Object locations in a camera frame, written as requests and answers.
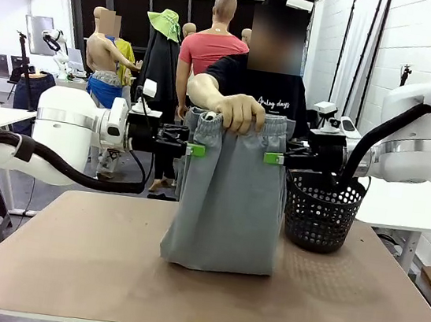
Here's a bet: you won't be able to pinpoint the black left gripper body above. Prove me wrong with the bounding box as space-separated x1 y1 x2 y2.
123 112 169 156

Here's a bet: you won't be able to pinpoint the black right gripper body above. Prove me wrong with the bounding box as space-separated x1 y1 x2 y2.
304 129 349 175

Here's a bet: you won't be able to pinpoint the grey training pants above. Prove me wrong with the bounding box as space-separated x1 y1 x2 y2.
157 102 298 280

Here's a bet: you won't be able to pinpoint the person's right forearm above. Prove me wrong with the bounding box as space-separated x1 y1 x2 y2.
184 72 235 123

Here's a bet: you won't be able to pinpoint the person's right hand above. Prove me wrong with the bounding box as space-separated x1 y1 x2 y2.
218 91 269 139

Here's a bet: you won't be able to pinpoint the person in black t-shirt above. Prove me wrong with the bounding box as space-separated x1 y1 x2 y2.
198 0 327 142

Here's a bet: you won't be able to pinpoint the blue grey shorts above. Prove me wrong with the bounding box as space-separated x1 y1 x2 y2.
85 68 125 109

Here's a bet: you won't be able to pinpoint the black perforated plastic basket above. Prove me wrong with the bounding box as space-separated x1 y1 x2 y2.
276 166 371 259

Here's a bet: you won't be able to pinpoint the yellow garment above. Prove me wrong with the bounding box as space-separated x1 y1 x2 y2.
106 37 139 87

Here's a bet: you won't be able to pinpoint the red crop top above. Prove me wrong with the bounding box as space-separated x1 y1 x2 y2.
176 25 253 83

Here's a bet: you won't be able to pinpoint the bare tan mannequin torso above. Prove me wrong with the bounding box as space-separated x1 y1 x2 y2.
82 5 150 88

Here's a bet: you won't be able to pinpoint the small tan mannequin head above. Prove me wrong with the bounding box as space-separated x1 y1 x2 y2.
239 27 254 47
180 21 199 43

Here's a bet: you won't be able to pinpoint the white hanging curtain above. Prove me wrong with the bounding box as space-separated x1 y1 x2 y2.
333 0 388 107

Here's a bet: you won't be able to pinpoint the green bucket hat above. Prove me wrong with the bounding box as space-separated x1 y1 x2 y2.
143 6 186 45

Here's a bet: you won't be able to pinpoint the dark blue jeans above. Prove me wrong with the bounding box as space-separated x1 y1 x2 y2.
8 68 59 136

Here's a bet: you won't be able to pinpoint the tall tan mannequin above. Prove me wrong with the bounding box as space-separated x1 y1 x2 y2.
170 0 258 128

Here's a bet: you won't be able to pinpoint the black tripod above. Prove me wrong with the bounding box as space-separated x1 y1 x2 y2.
6 29 46 113

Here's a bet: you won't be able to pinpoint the thin black camera cable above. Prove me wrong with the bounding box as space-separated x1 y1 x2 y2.
124 87 159 187

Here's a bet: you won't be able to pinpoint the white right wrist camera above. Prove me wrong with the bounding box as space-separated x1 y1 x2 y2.
309 99 345 135

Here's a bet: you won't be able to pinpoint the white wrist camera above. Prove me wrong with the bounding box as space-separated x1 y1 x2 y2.
131 77 167 119
309 99 345 135

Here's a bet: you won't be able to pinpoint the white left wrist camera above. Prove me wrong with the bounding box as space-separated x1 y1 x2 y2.
131 77 167 119

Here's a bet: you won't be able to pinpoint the black sleeved right arm cable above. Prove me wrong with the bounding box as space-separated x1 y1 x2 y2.
329 75 431 198

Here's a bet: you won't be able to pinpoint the black sleeved arm cable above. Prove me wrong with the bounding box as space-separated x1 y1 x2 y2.
0 131 150 197
329 75 431 198

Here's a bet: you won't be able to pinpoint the black sleeved left arm cable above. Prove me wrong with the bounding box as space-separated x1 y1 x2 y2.
0 131 150 197

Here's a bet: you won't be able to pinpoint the small black tripod camera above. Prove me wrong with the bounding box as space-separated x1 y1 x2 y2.
398 62 414 89

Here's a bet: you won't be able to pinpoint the white head-mounted camera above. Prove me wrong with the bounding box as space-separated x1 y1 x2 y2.
285 0 315 13

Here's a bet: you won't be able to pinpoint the grey wall panel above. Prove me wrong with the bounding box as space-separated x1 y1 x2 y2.
20 13 58 57

